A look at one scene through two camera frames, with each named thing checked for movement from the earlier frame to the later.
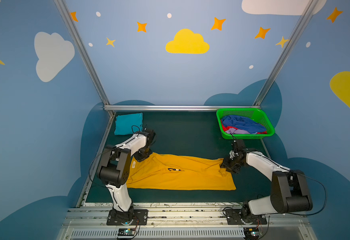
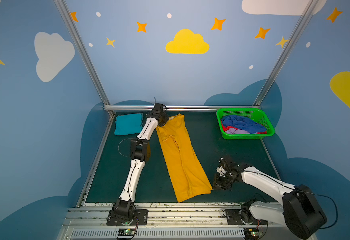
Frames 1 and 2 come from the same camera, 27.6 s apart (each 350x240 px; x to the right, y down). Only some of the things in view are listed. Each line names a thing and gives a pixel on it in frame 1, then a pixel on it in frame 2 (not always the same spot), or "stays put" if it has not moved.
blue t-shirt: [244, 125] stays put
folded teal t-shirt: [128, 124] stays put
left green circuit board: [126, 231] stays put
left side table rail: [82, 198] stays put
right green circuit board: [251, 233] stays put
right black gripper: [229, 163] → [223, 176]
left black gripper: [142, 154] → [163, 119]
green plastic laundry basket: [254, 113] stays put
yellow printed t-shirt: [162, 171] → [188, 174]
